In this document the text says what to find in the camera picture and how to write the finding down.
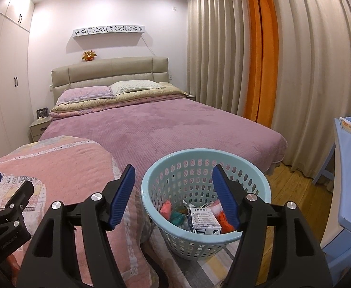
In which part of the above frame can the orange curtain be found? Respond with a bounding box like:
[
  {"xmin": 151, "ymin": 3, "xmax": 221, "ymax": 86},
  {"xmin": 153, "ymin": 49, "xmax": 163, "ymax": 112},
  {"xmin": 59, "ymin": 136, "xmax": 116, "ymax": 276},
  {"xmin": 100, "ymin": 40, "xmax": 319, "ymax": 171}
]
[{"xmin": 242, "ymin": 0, "xmax": 281, "ymax": 126}]

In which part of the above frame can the striped floor rug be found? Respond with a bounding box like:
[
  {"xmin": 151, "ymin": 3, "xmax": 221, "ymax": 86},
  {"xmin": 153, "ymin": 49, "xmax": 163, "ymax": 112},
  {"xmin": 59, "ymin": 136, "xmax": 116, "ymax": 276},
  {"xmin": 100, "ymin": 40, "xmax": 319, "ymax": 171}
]
[{"xmin": 145, "ymin": 243, "xmax": 242, "ymax": 288}]

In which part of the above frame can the blue white milk carton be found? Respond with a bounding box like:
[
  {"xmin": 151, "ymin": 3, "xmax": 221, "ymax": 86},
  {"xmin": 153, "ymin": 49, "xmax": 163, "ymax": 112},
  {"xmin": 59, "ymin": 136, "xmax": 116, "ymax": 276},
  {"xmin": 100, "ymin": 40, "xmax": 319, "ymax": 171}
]
[{"xmin": 188, "ymin": 205, "xmax": 222, "ymax": 236}]

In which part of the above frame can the white wardrobe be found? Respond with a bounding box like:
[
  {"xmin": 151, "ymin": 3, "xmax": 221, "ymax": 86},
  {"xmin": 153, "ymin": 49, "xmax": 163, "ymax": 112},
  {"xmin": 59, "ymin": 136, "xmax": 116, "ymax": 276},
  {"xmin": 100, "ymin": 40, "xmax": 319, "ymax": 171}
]
[{"xmin": 0, "ymin": 0, "xmax": 35, "ymax": 168}]

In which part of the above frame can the light blue stool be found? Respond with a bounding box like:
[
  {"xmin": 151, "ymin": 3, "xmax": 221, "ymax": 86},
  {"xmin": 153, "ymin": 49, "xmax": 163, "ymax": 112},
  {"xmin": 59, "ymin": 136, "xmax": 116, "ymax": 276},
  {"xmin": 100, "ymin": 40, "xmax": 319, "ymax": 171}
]
[{"xmin": 312, "ymin": 142, "xmax": 336, "ymax": 185}]

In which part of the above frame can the light blue desk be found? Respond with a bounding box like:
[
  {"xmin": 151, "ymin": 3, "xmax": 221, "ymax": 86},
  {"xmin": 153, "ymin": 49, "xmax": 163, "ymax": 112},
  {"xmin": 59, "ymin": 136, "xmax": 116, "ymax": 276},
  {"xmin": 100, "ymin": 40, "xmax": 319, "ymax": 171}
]
[{"xmin": 320, "ymin": 116, "xmax": 351, "ymax": 279}]

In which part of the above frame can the beige curtain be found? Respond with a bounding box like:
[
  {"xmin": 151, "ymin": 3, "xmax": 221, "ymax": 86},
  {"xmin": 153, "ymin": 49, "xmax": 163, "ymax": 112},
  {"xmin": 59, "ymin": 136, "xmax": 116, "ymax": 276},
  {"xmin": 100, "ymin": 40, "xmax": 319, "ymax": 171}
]
[
  {"xmin": 186, "ymin": 0, "xmax": 254, "ymax": 117},
  {"xmin": 268, "ymin": 0, "xmax": 351, "ymax": 192}
]

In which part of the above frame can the purple pillow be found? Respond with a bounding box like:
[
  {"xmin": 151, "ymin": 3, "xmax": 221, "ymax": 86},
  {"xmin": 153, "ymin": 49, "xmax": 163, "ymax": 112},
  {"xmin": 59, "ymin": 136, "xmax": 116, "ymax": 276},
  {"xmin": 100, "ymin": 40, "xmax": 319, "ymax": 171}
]
[{"xmin": 56, "ymin": 85, "xmax": 116, "ymax": 106}]

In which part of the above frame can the beige padded headboard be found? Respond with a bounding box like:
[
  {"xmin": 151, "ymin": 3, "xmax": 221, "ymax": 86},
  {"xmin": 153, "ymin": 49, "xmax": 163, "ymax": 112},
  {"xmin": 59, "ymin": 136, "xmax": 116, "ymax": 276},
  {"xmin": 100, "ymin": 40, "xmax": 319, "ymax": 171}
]
[{"xmin": 51, "ymin": 56, "xmax": 170, "ymax": 105}]

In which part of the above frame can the white dotted pillow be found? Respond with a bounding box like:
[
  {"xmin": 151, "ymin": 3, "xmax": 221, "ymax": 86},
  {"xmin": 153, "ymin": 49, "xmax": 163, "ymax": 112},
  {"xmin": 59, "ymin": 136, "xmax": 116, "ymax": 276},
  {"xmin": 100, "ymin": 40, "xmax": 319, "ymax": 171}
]
[{"xmin": 109, "ymin": 79, "xmax": 165, "ymax": 95}]

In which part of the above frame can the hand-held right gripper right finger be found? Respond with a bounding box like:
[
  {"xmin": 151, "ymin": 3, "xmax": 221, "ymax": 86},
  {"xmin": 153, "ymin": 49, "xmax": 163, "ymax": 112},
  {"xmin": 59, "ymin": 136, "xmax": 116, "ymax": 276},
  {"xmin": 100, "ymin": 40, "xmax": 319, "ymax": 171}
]
[{"xmin": 212, "ymin": 164, "xmax": 333, "ymax": 288}]

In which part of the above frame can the pink wrapper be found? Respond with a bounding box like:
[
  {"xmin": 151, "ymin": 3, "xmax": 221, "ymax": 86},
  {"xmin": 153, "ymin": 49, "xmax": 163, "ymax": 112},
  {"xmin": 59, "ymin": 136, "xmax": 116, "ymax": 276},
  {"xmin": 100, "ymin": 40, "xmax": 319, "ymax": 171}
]
[{"xmin": 160, "ymin": 200, "xmax": 174, "ymax": 220}]

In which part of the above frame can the orange plastic bag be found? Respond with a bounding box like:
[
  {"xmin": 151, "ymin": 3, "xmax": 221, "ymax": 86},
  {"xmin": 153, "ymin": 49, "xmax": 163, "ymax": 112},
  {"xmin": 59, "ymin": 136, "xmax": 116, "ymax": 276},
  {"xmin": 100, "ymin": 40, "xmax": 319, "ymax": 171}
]
[{"xmin": 216, "ymin": 208, "xmax": 234, "ymax": 233}]

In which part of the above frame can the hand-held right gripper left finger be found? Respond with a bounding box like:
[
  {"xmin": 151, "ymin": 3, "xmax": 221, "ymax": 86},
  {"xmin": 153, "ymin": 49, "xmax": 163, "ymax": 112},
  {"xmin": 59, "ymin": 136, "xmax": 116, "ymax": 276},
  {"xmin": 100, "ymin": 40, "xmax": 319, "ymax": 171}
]
[{"xmin": 16, "ymin": 164, "xmax": 136, "ymax": 288}]

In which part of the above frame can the bed with purple cover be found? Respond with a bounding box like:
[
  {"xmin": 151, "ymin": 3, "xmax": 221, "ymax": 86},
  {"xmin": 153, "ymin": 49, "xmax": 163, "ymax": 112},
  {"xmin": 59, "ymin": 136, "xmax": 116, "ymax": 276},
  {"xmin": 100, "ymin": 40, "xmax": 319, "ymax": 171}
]
[{"xmin": 39, "ymin": 91, "xmax": 288, "ymax": 186}]

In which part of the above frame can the teal wrapper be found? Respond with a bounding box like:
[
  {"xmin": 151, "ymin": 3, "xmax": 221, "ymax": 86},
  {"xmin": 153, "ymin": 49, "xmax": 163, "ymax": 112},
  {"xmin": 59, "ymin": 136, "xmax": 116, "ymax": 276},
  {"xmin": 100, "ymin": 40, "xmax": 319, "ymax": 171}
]
[{"xmin": 170, "ymin": 211, "xmax": 189, "ymax": 226}]

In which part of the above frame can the white wall shelf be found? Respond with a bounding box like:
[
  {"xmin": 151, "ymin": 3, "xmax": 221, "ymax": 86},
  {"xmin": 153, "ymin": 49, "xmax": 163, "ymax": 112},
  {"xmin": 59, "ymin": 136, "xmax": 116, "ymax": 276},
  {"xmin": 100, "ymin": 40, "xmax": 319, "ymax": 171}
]
[{"xmin": 72, "ymin": 24, "xmax": 146, "ymax": 38}]

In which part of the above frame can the light blue plastic basket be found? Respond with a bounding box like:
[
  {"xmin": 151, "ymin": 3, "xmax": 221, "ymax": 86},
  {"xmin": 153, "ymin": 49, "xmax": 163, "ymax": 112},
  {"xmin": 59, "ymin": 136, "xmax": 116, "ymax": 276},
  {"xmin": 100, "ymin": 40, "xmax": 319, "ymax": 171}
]
[{"xmin": 141, "ymin": 148, "xmax": 272, "ymax": 261}]

